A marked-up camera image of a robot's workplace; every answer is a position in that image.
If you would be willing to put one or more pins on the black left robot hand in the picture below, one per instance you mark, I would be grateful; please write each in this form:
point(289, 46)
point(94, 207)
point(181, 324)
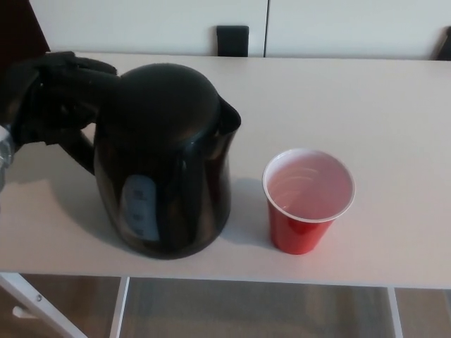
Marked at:
point(53, 91)

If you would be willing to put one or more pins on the black electric kettle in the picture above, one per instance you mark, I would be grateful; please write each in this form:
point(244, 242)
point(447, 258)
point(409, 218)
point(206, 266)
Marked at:
point(162, 123)

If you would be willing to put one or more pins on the red plastic cup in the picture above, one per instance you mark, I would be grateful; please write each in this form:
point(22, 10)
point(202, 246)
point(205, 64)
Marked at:
point(296, 232)

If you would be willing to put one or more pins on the dark brown wooden panel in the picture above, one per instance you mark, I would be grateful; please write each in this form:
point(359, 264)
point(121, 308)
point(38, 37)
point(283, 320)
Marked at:
point(17, 28)

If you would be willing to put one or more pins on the white-framed mesh under-table panel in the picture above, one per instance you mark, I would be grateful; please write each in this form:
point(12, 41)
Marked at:
point(253, 310)

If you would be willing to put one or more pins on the white table leg frame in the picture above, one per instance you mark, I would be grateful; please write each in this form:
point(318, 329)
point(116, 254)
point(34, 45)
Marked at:
point(35, 303)

